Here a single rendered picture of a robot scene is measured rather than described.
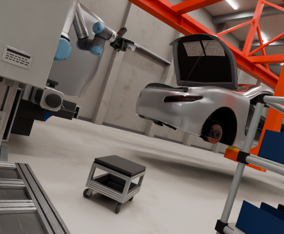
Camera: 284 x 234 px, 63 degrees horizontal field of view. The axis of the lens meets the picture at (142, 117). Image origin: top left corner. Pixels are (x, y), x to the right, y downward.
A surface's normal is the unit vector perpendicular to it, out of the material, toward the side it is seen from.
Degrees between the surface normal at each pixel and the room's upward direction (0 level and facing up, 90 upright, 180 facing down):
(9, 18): 90
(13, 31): 90
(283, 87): 90
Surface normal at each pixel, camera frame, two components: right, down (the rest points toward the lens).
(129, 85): 0.60, 0.19
